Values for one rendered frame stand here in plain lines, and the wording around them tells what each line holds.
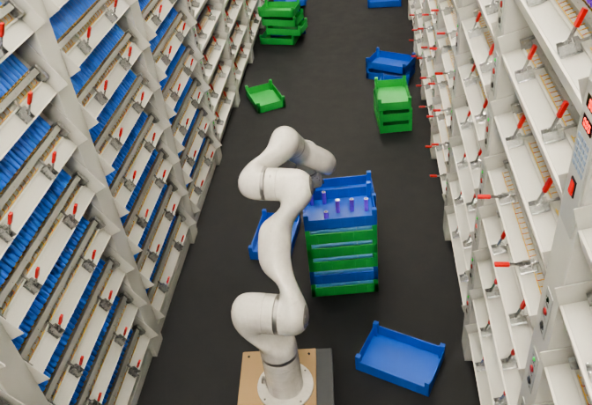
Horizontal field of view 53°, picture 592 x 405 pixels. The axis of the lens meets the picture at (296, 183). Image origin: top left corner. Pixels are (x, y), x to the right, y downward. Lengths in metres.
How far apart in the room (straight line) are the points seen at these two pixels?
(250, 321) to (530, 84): 1.00
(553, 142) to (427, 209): 1.92
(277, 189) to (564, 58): 0.88
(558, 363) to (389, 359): 1.22
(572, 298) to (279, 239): 0.85
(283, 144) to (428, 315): 1.18
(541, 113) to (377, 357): 1.41
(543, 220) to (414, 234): 1.67
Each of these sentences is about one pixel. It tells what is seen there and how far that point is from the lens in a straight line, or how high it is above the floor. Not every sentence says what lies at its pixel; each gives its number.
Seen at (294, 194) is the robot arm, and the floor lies 0.97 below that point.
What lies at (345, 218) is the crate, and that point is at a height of 0.45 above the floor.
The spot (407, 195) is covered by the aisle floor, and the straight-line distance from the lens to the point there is 3.28.
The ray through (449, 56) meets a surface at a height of 0.75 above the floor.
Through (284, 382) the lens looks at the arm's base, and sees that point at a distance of 2.00.
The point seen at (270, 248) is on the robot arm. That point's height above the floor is 0.84.
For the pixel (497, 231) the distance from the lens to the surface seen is 1.95.
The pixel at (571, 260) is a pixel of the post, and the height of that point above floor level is 1.24.
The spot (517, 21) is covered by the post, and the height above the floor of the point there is 1.40.
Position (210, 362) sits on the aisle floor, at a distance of 2.61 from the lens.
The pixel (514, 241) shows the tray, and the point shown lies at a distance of 1.65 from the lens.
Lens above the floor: 2.03
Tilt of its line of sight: 37 degrees down
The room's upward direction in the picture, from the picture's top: 7 degrees counter-clockwise
